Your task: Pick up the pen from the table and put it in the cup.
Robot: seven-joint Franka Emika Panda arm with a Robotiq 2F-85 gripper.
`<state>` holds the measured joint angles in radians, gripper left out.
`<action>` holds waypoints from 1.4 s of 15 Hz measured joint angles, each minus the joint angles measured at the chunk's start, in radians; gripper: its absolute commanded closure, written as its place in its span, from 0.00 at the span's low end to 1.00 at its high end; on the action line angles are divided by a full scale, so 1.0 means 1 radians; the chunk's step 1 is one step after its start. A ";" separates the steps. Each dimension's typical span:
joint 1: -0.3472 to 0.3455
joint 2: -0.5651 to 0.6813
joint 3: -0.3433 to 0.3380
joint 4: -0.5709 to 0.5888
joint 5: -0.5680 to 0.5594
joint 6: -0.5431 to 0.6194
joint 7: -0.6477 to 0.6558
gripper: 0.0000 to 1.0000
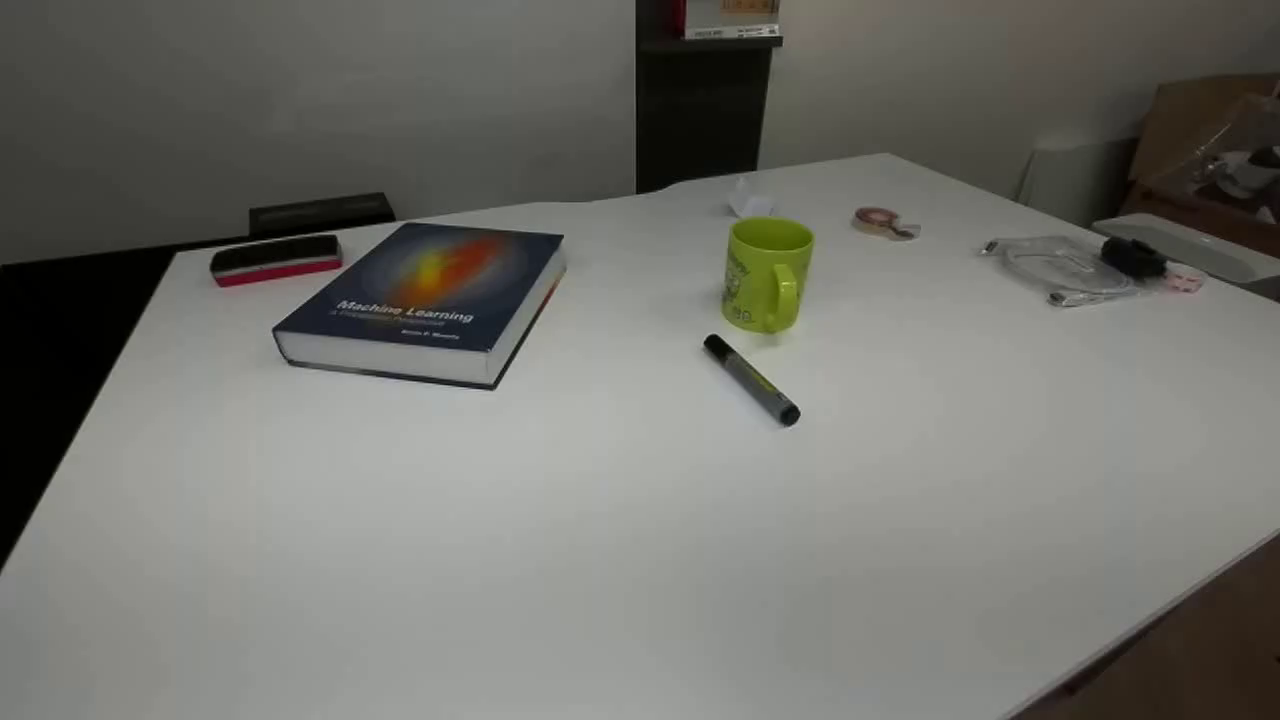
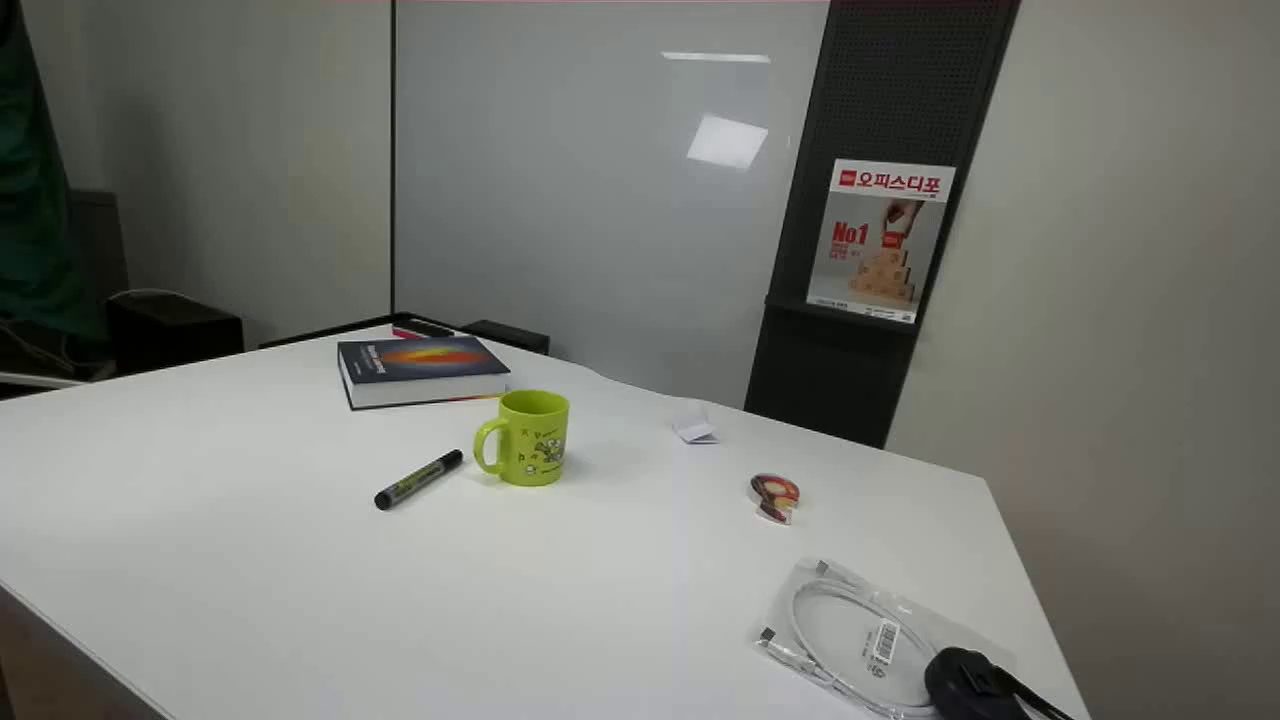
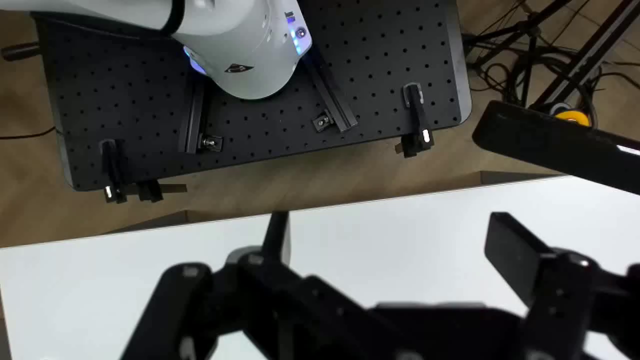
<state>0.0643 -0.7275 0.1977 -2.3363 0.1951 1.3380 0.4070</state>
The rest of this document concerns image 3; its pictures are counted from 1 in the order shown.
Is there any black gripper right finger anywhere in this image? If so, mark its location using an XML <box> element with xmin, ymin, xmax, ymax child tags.
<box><xmin>484</xmin><ymin>212</ymin><xmax>640</xmax><ymax>360</ymax></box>

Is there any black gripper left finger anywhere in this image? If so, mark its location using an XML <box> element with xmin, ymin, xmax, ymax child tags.
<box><xmin>120</xmin><ymin>212</ymin><xmax>375</xmax><ymax>360</ymax></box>

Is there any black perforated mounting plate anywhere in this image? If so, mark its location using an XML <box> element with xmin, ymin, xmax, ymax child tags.
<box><xmin>37</xmin><ymin>0</ymin><xmax>471</xmax><ymax>200</ymax></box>

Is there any black tripod with cables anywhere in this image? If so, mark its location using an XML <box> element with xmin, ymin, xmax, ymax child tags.
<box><xmin>465</xmin><ymin>0</ymin><xmax>640</xmax><ymax>128</ymax></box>

